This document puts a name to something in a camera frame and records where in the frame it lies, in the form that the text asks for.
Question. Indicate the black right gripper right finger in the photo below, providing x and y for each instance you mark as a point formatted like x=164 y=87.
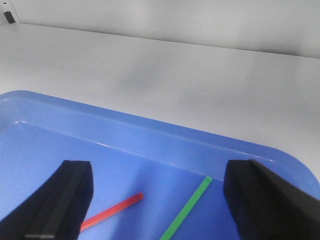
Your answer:
x=264 y=206

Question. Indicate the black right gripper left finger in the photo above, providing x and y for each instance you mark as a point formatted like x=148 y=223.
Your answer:
x=56 y=210

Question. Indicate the red plastic spoon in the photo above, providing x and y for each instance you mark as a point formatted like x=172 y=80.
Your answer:
x=111 y=211

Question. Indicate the green plastic spoon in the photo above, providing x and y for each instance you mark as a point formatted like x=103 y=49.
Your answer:
x=187 y=208

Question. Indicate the grey cabinet shelf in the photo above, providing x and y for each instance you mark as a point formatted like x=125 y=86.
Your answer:
x=260 y=97

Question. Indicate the blue plastic tray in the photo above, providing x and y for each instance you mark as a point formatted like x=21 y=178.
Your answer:
x=129 y=155

